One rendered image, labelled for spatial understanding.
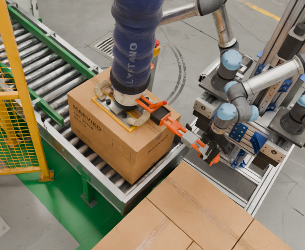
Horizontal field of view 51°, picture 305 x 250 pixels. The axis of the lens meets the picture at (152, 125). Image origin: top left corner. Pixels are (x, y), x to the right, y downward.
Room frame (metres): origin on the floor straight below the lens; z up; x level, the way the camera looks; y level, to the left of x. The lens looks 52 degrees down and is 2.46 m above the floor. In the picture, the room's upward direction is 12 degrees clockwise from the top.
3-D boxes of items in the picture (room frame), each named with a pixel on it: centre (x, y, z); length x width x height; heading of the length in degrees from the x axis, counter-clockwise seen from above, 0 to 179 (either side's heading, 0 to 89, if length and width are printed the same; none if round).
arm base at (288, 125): (1.33, -0.82, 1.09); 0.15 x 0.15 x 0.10
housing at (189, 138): (1.04, -0.21, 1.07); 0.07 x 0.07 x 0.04; 57
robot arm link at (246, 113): (1.04, -0.40, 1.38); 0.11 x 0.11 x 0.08; 22
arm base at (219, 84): (1.56, -0.38, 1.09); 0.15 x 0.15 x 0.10
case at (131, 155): (1.30, 0.20, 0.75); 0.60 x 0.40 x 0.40; 58
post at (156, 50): (1.84, 0.10, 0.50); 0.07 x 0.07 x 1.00; 57
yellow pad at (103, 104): (1.22, 0.23, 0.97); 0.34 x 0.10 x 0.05; 57
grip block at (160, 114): (1.16, -0.03, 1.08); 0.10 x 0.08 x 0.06; 147
